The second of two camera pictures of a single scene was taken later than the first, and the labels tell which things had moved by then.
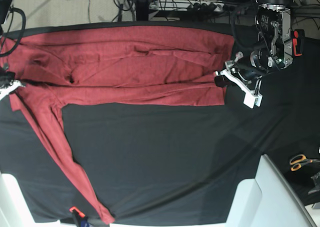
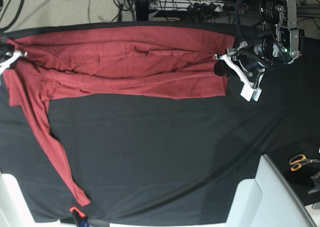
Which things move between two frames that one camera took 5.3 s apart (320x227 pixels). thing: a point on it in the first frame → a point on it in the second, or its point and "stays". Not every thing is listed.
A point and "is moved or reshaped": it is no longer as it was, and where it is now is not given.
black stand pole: [142, 6] stays
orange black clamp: [298, 42] stays
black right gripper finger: [221, 81] → [221, 68]
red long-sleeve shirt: [112, 65] is moved or reshaped
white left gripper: [13, 85] → [6, 64]
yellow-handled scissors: [298, 161] stays
